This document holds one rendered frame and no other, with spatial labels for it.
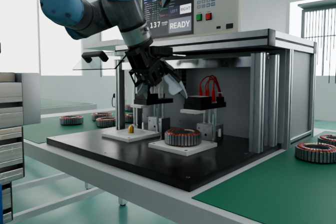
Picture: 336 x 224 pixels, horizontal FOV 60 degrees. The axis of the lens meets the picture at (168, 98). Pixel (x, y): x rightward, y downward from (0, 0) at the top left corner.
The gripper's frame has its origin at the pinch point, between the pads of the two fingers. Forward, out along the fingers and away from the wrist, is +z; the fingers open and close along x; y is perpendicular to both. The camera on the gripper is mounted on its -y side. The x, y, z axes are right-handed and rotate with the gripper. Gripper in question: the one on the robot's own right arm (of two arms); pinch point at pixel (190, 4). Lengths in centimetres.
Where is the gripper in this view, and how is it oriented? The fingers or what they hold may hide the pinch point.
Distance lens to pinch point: 71.1
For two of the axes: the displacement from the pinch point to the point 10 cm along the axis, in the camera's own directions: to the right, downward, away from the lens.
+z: 0.0, 10.0, 0.7
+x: 8.3, 0.4, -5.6
